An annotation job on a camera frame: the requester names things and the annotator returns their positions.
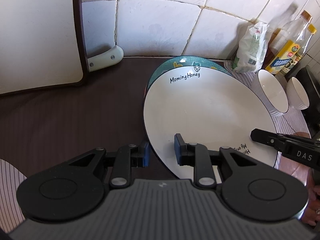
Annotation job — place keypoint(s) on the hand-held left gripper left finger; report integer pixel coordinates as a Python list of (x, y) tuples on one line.
[(145, 155)]

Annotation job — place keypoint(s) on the white cutting board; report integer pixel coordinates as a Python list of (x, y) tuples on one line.
[(37, 30)]

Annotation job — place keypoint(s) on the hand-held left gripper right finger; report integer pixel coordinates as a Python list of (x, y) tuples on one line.
[(178, 147)]

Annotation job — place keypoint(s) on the white salt bag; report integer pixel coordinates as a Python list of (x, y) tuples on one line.
[(250, 50)]

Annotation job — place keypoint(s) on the clear vinegar bottle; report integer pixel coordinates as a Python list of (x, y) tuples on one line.
[(312, 29)]

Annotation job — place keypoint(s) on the blue egg print plate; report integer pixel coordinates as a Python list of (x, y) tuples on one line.
[(175, 62)]

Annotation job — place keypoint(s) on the black wok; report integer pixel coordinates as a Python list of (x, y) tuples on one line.
[(312, 100)]

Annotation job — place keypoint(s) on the yellow label oil bottle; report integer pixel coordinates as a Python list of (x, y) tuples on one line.
[(282, 60)]

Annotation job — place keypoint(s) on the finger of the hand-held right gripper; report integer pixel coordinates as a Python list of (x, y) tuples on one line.
[(265, 137)]

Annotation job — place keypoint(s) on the person's right hand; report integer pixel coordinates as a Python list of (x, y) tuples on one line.
[(316, 205)]

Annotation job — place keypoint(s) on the pink striped table cloth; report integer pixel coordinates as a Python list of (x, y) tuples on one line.
[(10, 192)]

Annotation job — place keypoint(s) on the white ribbed bowl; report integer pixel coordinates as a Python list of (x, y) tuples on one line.
[(272, 90), (298, 95)]

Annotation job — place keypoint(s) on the brown table mat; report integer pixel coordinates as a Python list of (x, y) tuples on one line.
[(62, 120)]

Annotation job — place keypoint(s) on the white plate with black rim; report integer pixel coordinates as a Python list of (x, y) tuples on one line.
[(212, 110)]

